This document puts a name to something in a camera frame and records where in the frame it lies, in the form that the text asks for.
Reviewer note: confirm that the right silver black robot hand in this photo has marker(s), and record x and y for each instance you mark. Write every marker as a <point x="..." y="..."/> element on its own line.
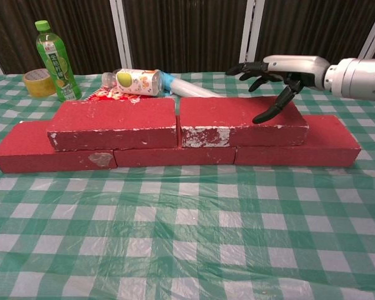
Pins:
<point x="300" y="70"/>

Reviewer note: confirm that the red brick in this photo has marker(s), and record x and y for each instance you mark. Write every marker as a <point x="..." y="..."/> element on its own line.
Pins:
<point x="112" y="115"/>
<point x="225" y="112"/>
<point x="22" y="143"/>
<point x="331" y="140"/>
<point x="175" y="156"/>

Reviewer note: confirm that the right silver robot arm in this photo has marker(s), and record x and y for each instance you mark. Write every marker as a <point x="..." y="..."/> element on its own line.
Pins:
<point x="359" y="78"/>

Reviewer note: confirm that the clear plastic film roll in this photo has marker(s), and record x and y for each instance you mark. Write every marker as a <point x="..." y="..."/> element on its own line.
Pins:
<point x="190" y="89"/>

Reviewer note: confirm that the red spiral notebook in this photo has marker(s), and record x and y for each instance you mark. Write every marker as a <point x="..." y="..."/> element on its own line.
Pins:
<point x="112" y="93"/>

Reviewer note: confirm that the green white checked tablecloth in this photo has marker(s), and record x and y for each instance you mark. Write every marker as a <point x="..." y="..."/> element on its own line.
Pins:
<point x="175" y="250"/>

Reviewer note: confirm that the green tea bottle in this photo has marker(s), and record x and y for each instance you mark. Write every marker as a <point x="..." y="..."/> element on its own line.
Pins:
<point x="56" y="68"/>

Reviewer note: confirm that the yellow packing tape roll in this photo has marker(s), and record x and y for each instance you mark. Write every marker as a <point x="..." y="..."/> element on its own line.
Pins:
<point x="34" y="89"/>

